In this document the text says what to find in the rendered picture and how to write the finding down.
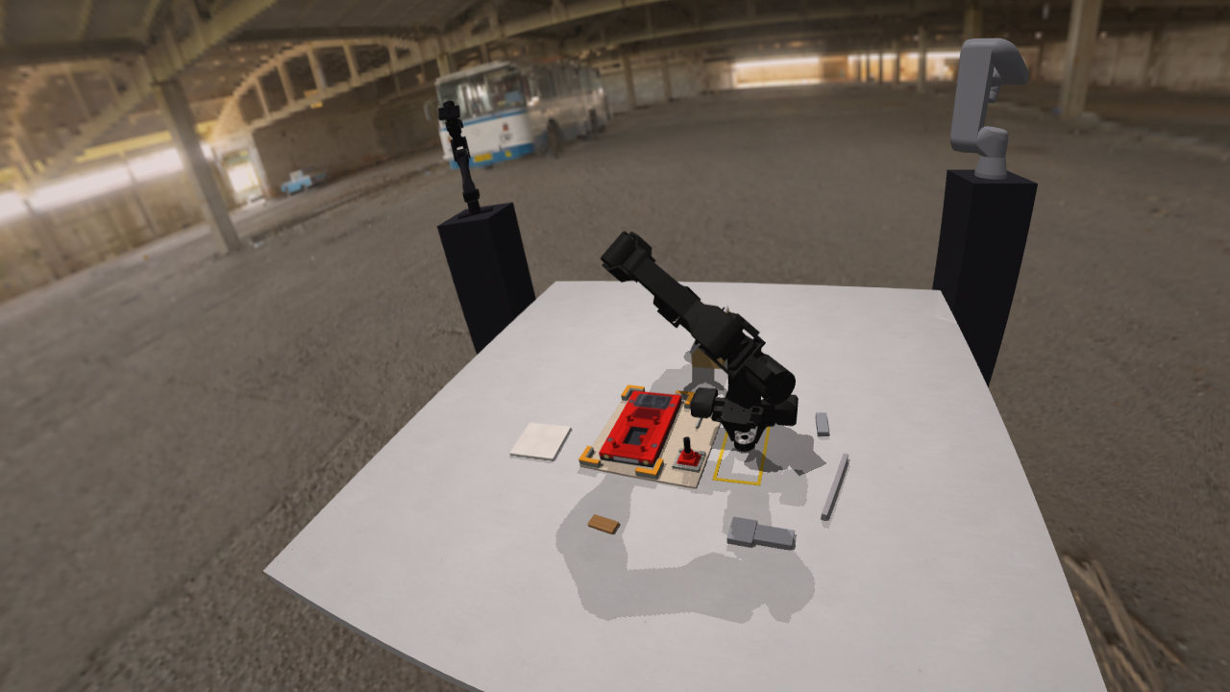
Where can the brown wooden plank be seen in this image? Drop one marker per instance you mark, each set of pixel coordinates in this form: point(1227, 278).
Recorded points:
point(603, 524)

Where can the white flat square pad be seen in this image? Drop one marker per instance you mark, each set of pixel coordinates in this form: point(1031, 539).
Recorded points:
point(540, 441)

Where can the yellow rectangular outline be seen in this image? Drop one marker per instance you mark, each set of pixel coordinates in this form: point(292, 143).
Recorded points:
point(761, 465)

